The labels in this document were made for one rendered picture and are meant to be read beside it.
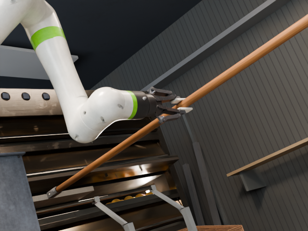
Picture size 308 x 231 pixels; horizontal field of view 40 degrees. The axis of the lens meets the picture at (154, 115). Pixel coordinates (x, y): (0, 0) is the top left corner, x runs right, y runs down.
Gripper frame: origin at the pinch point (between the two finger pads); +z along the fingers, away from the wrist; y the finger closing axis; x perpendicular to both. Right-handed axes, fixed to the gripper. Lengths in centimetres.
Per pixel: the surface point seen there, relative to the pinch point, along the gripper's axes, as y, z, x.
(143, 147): -38, 130, -154
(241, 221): 41, 322, -228
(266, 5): -163, 307, -79
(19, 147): -47, 20, -153
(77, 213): 4, 50, -153
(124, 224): 25, 38, -96
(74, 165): -30, 57, -152
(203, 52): -162, 302, -174
